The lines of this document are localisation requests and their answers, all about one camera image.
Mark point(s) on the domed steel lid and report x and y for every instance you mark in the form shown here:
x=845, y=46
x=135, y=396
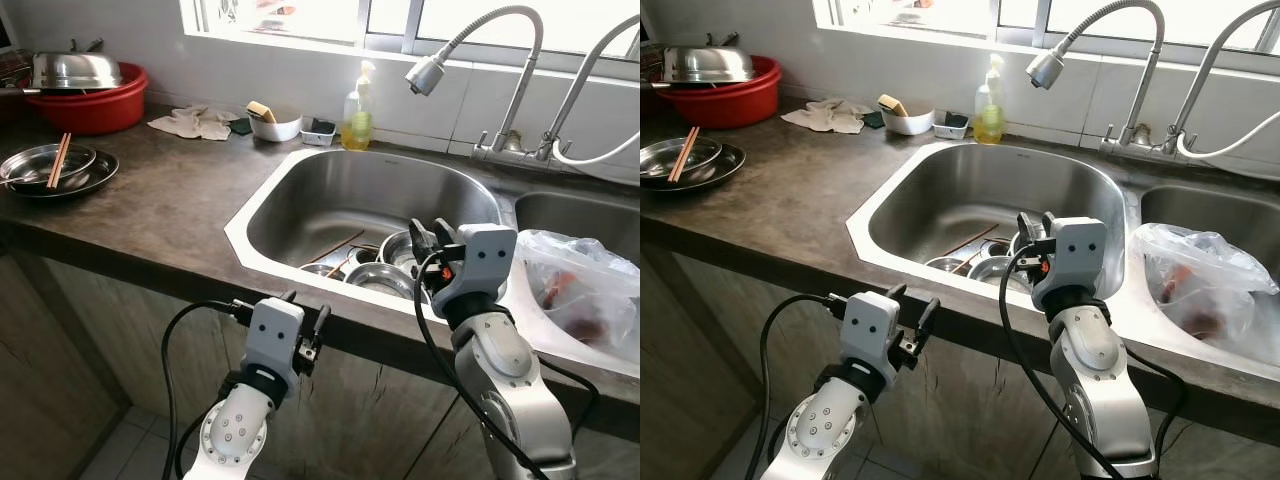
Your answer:
x=75, y=72
x=708, y=65

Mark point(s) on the small clear plastic container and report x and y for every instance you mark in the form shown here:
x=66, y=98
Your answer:
x=951, y=127
x=318, y=133

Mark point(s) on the white window frame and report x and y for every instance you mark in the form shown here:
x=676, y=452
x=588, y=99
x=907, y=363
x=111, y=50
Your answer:
x=1040, y=15
x=390, y=30

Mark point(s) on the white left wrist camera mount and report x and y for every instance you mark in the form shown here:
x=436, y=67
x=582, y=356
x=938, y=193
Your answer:
x=868, y=328
x=272, y=335

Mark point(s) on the red plastic basin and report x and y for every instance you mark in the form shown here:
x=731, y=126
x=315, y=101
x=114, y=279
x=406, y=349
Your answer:
x=90, y=112
x=725, y=105

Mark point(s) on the small stainless steel sink basin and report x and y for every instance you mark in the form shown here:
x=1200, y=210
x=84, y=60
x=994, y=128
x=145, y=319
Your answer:
x=570, y=215
x=1200, y=205

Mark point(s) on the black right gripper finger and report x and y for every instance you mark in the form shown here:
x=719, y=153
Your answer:
x=1028, y=230
x=1050, y=227
x=422, y=240
x=445, y=233

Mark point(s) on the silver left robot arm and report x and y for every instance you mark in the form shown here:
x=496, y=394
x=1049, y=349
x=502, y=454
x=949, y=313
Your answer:
x=235, y=435
x=820, y=435

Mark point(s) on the clear plastic bag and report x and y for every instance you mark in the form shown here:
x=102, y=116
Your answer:
x=590, y=290
x=1210, y=290

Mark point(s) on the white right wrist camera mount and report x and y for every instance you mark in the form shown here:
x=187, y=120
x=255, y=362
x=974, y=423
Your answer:
x=1075, y=250
x=485, y=260

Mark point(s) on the white cloth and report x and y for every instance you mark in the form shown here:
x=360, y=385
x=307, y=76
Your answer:
x=195, y=122
x=828, y=116

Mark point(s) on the white bowl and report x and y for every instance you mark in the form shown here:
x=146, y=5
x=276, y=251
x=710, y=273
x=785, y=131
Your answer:
x=278, y=128
x=910, y=122

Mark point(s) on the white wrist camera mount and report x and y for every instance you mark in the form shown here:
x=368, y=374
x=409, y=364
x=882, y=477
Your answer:
x=1075, y=250
x=272, y=335
x=485, y=260
x=868, y=328

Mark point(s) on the grey gooseneck faucet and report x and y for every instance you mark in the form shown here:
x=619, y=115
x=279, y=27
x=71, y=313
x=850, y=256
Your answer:
x=565, y=115
x=1190, y=110

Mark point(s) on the dish soap bottle yellow liquid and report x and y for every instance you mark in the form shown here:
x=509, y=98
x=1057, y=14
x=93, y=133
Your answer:
x=989, y=118
x=357, y=125

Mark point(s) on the dark steel plate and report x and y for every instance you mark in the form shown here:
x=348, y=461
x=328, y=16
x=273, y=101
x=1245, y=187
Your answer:
x=725, y=172
x=95, y=180

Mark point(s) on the small steel dish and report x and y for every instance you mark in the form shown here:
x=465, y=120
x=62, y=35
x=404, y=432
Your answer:
x=322, y=272
x=945, y=266

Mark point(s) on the yellow sponge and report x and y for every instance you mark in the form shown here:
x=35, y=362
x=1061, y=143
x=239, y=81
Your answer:
x=892, y=104
x=261, y=110

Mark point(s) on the small shiny steel bowl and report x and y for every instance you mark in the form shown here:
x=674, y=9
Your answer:
x=398, y=252
x=1000, y=247

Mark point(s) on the green scouring pad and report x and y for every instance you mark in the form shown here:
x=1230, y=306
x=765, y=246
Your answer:
x=873, y=119
x=240, y=126

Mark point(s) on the large stainless steel sink basin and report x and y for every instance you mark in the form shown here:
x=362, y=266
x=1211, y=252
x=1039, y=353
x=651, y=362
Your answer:
x=330, y=200
x=960, y=195

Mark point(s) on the steel faucet with spray head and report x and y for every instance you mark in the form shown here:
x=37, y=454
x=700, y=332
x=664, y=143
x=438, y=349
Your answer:
x=425, y=76
x=1047, y=68

